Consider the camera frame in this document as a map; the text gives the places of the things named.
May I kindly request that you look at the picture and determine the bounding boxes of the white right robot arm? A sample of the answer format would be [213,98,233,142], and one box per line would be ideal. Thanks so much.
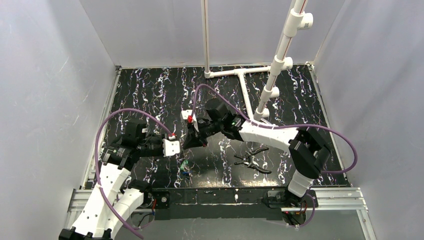
[180,98,331,198]

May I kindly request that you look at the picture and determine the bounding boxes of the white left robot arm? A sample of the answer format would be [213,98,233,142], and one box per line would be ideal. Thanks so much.
[58,121,164,240]

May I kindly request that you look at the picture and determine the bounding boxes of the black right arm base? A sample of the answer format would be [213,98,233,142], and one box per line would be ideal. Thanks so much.
[261,189,319,228]

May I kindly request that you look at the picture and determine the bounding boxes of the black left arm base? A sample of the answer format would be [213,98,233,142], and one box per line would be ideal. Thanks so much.
[121,189,171,210]

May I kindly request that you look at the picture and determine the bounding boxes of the green key tag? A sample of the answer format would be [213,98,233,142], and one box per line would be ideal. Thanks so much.
[180,159,189,171]

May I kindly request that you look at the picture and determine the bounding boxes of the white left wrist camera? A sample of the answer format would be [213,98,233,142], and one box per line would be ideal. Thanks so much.
[162,133,181,157]

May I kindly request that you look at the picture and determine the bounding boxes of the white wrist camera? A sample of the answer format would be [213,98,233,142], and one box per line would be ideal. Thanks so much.
[162,133,181,157]
[180,109,199,132]

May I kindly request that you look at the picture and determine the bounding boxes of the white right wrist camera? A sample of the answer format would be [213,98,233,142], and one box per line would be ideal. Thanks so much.
[180,109,199,132]

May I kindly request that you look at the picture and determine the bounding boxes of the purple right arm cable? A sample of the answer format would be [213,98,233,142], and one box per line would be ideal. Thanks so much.
[191,83,359,228]

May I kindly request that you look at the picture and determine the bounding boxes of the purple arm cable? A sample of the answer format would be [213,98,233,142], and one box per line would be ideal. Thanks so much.
[191,83,359,228]
[94,107,176,239]

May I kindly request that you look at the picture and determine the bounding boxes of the black handled pliers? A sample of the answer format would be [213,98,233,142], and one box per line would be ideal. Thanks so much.
[233,147,273,175]

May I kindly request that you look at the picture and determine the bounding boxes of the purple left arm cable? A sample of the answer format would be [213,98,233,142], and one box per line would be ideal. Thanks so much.
[94,107,176,239]

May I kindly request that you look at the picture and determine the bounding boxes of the white PVC pipe frame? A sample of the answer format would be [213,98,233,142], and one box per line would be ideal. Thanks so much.
[201,0,315,122]

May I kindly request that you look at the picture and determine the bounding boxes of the aluminium front rail frame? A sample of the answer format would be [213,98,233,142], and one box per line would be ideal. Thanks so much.
[61,188,378,240]

